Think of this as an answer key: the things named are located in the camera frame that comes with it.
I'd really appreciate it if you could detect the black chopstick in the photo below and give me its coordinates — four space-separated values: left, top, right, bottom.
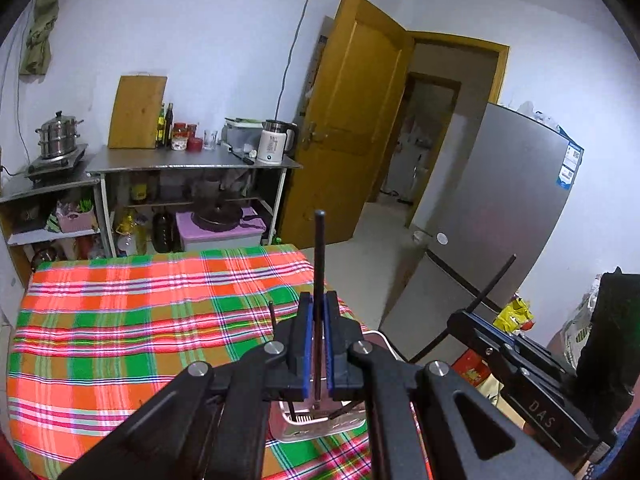
268 300 278 336
312 210 326 411
406 253 519 365

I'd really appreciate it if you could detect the metal kitchen shelf table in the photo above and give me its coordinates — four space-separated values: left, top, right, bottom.
87 144 299 256

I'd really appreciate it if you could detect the black chopstick on table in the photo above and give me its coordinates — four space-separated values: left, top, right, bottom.
268 300 278 336

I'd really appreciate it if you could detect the pink divided utensil holder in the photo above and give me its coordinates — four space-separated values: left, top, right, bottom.
267 327 402 443

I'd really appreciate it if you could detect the yellow snack bag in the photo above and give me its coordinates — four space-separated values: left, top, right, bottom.
492 296 535 334

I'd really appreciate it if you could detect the purple storage box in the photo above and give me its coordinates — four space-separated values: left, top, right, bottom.
176 207 267 252

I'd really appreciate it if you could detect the black frying pan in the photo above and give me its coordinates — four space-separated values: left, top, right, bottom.
191 202 259 233

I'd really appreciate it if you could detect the plaid red green tablecloth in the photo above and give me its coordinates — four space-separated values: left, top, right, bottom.
6 242 436 480

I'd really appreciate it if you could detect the grey refrigerator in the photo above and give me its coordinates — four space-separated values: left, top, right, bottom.
380 104 584 360

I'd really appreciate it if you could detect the white electric kettle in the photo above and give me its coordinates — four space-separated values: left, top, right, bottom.
256 119 299 165

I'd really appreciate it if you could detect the red lidded jar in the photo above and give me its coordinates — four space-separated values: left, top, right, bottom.
186 136 203 152

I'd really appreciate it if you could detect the low metal side shelf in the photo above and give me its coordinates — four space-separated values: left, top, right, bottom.
1 168 114 286

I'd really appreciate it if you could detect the pink basket on shelf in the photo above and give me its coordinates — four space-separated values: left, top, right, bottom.
55 207 99 233

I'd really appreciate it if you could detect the dark oil bottle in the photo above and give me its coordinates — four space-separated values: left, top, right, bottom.
164 102 174 148

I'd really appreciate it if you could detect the wooden cutting board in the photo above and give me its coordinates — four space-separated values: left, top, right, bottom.
107 75 167 150

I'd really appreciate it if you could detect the yellow wooden door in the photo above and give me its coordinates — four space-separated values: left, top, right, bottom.
279 0 414 248

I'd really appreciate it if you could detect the induction cooktop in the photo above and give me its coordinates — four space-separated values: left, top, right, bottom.
25 143 88 182

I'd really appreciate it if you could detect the stainless steel steamer pot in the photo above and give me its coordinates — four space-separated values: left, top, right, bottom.
35 110 82 159

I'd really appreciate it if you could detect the green cloth hanging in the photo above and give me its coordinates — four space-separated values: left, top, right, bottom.
20 0 60 77

